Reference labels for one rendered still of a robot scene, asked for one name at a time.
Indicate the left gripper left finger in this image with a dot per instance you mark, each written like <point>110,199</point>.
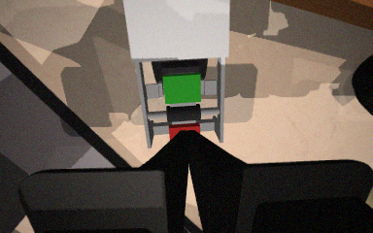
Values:
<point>152,196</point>

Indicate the wooden dolly with black caster wheels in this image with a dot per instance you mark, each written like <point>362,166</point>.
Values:
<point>178,37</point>

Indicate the beige roll of masking tape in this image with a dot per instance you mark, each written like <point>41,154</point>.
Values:
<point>369,200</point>

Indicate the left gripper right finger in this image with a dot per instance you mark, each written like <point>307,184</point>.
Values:
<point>227,193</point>

